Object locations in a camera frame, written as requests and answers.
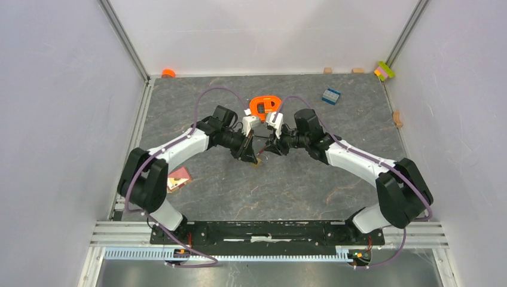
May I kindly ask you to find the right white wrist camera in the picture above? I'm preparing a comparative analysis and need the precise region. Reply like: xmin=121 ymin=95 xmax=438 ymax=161
xmin=265 ymin=112 xmax=283 ymax=139

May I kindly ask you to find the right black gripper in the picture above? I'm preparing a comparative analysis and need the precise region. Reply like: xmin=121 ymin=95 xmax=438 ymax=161
xmin=263 ymin=123 xmax=309 ymax=157

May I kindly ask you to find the brass padlock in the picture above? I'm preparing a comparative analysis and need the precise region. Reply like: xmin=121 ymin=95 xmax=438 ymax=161
xmin=252 ymin=157 xmax=262 ymax=167

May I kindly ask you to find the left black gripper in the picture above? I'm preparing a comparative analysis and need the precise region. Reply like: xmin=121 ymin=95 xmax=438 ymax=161
xmin=220 ymin=129 xmax=258 ymax=165

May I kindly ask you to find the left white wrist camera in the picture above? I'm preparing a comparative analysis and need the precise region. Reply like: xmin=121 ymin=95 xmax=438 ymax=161
xmin=242 ymin=109 xmax=261 ymax=136

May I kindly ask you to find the curved wooden block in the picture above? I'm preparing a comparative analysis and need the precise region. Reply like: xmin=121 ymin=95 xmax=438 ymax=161
xmin=392 ymin=111 xmax=404 ymax=129

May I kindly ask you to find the light blue toothed strip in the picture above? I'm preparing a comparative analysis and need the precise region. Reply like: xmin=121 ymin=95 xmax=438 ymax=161
xmin=103 ymin=248 xmax=349 ymax=262

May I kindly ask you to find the multicolour toy brick stack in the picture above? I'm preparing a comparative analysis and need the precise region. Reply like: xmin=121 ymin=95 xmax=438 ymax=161
xmin=374 ymin=61 xmax=395 ymax=82

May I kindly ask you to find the blue toy brick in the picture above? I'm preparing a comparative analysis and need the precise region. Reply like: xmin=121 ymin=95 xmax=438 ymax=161
xmin=321 ymin=88 xmax=341 ymax=105

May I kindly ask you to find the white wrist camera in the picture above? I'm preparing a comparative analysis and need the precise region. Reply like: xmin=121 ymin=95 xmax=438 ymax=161
xmin=242 ymin=109 xmax=261 ymax=136
xmin=265 ymin=112 xmax=283 ymax=139

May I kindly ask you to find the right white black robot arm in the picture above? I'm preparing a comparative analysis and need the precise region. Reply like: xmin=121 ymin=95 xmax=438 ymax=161
xmin=265 ymin=109 xmax=433 ymax=244

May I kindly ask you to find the orange round cap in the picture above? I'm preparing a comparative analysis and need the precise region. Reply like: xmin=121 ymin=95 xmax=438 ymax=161
xmin=161 ymin=69 xmax=176 ymax=78

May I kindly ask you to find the red wooden box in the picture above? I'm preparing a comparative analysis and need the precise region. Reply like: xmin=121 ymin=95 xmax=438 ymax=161
xmin=167 ymin=167 xmax=192 ymax=193

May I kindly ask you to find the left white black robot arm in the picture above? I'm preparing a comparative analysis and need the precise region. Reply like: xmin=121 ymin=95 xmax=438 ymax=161
xmin=117 ymin=105 xmax=259 ymax=244

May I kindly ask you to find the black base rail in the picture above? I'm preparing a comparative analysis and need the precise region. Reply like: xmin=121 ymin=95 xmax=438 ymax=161
xmin=172 ymin=220 xmax=385 ymax=257

